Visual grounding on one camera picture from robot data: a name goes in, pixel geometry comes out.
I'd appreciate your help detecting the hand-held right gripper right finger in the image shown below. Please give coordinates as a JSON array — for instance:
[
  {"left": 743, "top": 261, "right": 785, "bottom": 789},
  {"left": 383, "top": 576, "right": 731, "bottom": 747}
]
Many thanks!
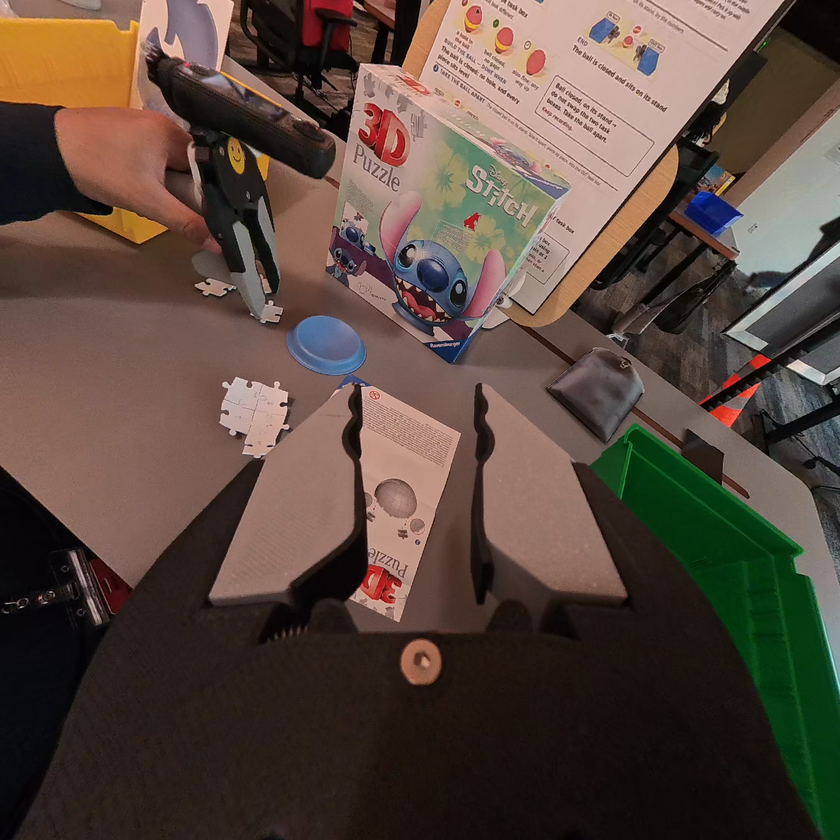
[{"left": 471, "top": 384, "right": 628, "bottom": 608}]

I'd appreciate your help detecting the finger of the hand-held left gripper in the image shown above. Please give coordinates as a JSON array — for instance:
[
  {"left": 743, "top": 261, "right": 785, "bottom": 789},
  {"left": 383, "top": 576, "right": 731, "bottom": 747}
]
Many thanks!
[
  {"left": 222, "top": 203, "right": 277, "bottom": 317},
  {"left": 260, "top": 192, "right": 284, "bottom": 296}
]

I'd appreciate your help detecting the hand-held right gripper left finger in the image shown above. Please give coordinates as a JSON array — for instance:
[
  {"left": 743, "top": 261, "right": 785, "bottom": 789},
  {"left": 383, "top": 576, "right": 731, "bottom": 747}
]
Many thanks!
[{"left": 209, "top": 384, "right": 368, "bottom": 608}]

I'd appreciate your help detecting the green plastic bin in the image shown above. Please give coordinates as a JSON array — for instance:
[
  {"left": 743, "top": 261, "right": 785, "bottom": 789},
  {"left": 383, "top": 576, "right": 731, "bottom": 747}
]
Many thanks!
[{"left": 588, "top": 423, "right": 840, "bottom": 840}]

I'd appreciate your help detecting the small blue bin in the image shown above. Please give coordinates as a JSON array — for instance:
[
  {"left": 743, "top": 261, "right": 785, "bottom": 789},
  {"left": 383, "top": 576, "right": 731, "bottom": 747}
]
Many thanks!
[{"left": 685, "top": 191, "right": 744, "bottom": 236}]

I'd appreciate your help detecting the joined white puzzle section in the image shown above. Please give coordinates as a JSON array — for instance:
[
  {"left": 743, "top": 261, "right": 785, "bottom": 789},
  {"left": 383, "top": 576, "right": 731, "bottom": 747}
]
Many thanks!
[{"left": 219, "top": 377, "right": 291, "bottom": 459}]

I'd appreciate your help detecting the person's dark clothing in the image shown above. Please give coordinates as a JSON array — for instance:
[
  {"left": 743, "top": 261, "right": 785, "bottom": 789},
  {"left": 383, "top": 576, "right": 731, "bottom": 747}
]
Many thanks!
[{"left": 0, "top": 466, "right": 132, "bottom": 840}]

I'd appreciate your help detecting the yellow plastic bin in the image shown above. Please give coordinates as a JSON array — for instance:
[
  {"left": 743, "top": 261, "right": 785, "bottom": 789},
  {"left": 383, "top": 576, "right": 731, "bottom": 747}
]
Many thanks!
[{"left": 0, "top": 16, "right": 271, "bottom": 245}]

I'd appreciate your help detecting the blue round puzzle stand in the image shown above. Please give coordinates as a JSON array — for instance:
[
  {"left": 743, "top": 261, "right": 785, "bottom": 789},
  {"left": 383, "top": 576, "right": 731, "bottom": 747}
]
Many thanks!
[{"left": 286, "top": 315, "right": 368, "bottom": 377}]

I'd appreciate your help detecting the folded instruction leaflet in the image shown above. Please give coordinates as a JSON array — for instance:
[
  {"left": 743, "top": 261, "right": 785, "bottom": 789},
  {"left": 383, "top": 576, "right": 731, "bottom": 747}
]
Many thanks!
[{"left": 333, "top": 376, "right": 462, "bottom": 623}]

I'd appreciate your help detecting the white instruction poster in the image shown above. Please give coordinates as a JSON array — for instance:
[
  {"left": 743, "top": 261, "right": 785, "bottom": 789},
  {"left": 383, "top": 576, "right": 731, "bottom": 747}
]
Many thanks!
[{"left": 419, "top": 0, "right": 788, "bottom": 314}]

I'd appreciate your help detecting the grey leather pouch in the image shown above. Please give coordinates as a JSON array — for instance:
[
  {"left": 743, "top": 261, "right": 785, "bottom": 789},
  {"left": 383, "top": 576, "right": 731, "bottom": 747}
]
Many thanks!
[{"left": 546, "top": 347, "right": 646, "bottom": 442}]

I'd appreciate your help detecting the person's left hand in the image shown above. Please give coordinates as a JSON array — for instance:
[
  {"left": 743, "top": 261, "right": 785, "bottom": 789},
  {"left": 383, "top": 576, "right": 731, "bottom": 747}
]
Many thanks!
[{"left": 56, "top": 105, "right": 223, "bottom": 256}]

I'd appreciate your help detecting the white cutout sheet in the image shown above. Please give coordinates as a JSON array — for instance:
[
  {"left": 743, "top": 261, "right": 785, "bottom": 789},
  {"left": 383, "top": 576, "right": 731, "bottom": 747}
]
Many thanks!
[{"left": 136, "top": 0, "right": 236, "bottom": 111}]

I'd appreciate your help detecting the person's left forearm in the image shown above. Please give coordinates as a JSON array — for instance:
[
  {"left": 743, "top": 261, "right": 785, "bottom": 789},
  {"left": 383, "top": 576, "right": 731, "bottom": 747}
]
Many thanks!
[{"left": 0, "top": 101, "right": 112, "bottom": 225}]

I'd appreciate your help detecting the orange traffic cone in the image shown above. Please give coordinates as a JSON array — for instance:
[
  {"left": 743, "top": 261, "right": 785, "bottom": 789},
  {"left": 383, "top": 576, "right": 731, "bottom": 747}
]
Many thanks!
[{"left": 698, "top": 353, "right": 773, "bottom": 429}]

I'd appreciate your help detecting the colourful puzzle box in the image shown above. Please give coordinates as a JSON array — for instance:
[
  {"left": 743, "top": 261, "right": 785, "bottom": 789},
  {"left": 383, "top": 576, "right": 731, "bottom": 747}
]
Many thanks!
[{"left": 325, "top": 63, "right": 572, "bottom": 366}]

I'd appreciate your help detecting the badge holder with clip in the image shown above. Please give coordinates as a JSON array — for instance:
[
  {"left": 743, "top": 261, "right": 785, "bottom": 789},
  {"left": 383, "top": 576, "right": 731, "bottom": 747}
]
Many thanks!
[{"left": 0, "top": 546, "right": 130, "bottom": 629}]

